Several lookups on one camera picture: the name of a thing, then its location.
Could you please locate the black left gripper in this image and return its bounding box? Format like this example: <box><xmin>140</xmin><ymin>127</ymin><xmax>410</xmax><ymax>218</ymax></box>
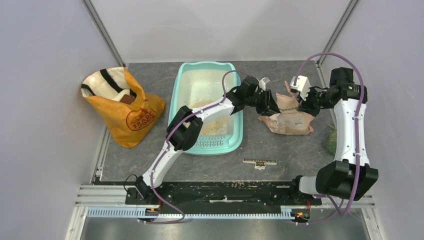
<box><xmin>245</xmin><ymin>90</ymin><xmax>284</xmax><ymax>118</ymax></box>

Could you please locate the pink cat litter bag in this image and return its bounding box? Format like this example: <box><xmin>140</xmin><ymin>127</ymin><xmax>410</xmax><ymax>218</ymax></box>
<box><xmin>258</xmin><ymin>81</ymin><xmax>315</xmax><ymax>136</ymax></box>

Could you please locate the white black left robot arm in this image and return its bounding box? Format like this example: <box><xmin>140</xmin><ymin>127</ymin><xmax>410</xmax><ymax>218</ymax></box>
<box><xmin>135</xmin><ymin>76</ymin><xmax>280</xmax><ymax>204</ymax></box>

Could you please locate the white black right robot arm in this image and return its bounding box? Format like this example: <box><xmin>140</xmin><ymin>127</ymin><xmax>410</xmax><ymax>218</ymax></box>
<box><xmin>288</xmin><ymin>67</ymin><xmax>379</xmax><ymax>205</ymax></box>

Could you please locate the tan litter pile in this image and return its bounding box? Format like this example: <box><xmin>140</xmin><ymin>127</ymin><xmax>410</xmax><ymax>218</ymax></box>
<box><xmin>188</xmin><ymin>99</ymin><xmax>229</xmax><ymax>136</ymax></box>

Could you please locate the teal plastic litter box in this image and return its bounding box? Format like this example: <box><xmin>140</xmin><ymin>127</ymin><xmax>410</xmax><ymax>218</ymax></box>
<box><xmin>168</xmin><ymin>61</ymin><xmax>244</xmax><ymax>155</ymax></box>

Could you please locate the green netted melon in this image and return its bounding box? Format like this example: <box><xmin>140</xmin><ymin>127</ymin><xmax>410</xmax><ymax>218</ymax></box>
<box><xmin>325</xmin><ymin>129</ymin><xmax>337</xmax><ymax>156</ymax></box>

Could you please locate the orange Trader Joe's bag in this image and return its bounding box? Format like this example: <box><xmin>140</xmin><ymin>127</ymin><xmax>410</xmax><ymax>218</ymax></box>
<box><xmin>80</xmin><ymin>66</ymin><xmax>166</xmax><ymax>148</ymax></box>

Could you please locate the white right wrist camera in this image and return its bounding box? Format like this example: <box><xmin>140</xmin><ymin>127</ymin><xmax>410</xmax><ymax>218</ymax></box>
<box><xmin>289</xmin><ymin>75</ymin><xmax>311</xmax><ymax>101</ymax></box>

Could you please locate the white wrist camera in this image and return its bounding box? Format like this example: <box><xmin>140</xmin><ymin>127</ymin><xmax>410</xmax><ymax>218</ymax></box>
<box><xmin>289</xmin><ymin>75</ymin><xmax>311</xmax><ymax>101</ymax></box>
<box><xmin>258</xmin><ymin>77</ymin><xmax>270</xmax><ymax>91</ymax></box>

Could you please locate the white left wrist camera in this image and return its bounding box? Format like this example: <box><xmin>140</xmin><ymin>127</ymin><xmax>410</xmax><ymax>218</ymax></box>
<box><xmin>258</xmin><ymin>77</ymin><xmax>270</xmax><ymax>91</ymax></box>

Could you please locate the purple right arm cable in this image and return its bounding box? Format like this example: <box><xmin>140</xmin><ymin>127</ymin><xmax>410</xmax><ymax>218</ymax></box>
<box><xmin>291</xmin><ymin>52</ymin><xmax>366</xmax><ymax>227</ymax></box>

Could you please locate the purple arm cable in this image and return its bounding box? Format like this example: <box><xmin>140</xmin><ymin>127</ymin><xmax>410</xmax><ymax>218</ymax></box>
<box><xmin>137</xmin><ymin>70</ymin><xmax>249</xmax><ymax>225</ymax></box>
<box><xmin>291</xmin><ymin>52</ymin><xmax>366</xmax><ymax>227</ymax></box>

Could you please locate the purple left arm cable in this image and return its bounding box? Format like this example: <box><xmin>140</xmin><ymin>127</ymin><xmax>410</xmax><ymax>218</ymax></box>
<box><xmin>137</xmin><ymin>70</ymin><xmax>249</xmax><ymax>225</ymax></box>

